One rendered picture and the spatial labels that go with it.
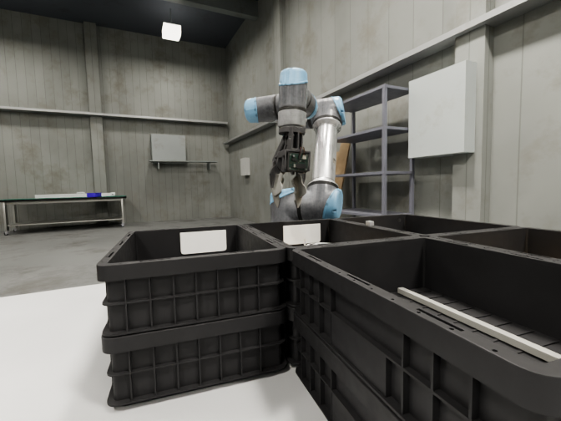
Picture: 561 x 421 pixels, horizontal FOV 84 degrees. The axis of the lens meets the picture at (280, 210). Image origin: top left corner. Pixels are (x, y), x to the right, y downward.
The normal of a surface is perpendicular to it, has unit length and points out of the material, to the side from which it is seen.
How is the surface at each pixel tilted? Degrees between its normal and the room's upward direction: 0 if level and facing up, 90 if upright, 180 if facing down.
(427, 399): 90
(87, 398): 0
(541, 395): 90
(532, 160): 90
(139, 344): 90
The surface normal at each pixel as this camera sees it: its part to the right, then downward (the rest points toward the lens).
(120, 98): 0.44, 0.06
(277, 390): -0.02, -1.00
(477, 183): -0.90, 0.05
